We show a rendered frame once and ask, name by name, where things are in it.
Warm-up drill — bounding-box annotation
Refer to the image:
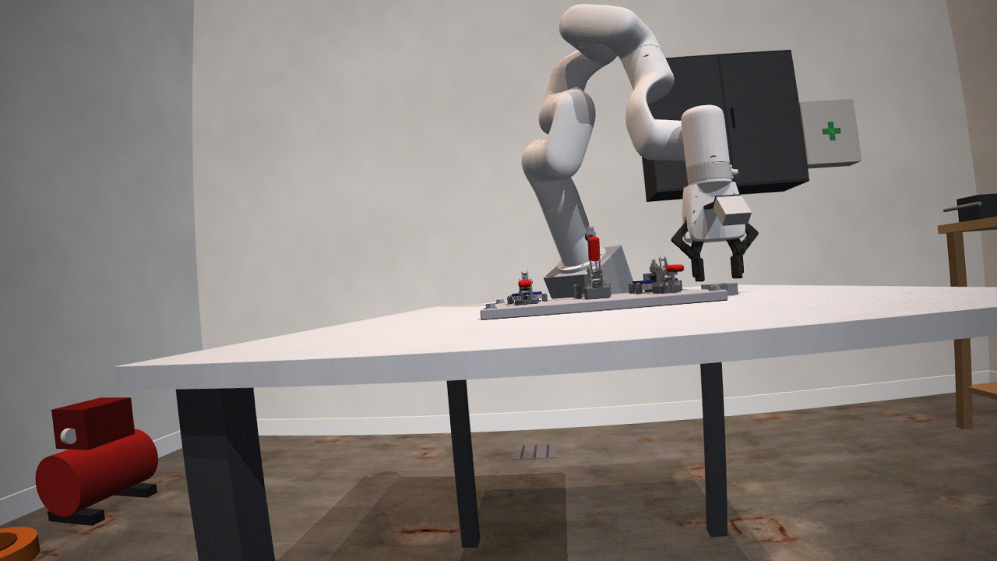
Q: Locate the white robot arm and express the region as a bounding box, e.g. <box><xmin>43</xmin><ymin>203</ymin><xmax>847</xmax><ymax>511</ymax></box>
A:
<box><xmin>521</xmin><ymin>4</ymin><xmax>738</xmax><ymax>273</ymax></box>

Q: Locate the blue flat plate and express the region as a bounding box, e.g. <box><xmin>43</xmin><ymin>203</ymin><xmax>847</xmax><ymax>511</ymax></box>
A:
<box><xmin>512</xmin><ymin>291</ymin><xmax>542</xmax><ymax>301</ymax></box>
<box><xmin>633</xmin><ymin>280</ymin><xmax>668</xmax><ymax>290</ymax></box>

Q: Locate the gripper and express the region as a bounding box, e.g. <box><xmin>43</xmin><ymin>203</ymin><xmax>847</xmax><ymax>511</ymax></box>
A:
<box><xmin>671</xmin><ymin>178</ymin><xmax>759</xmax><ymax>282</ymax></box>

